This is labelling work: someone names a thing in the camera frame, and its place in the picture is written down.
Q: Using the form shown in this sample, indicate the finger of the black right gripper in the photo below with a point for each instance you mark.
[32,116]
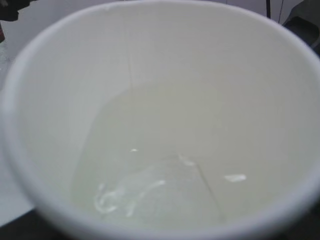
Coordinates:
[9,9]

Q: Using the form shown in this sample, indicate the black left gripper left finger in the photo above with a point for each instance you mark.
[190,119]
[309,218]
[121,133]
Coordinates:
[29,226]

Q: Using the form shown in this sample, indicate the clear plastic water bottle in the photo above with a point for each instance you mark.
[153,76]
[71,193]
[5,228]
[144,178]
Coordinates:
[5,57]

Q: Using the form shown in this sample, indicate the white paper cup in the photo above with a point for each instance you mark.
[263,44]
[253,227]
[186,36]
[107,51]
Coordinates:
[165,120]

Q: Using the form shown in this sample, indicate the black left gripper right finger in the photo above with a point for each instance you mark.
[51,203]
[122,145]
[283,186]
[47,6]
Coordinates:
[308,228]

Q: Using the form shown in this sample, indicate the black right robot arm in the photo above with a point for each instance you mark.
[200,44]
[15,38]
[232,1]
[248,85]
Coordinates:
[22,20]

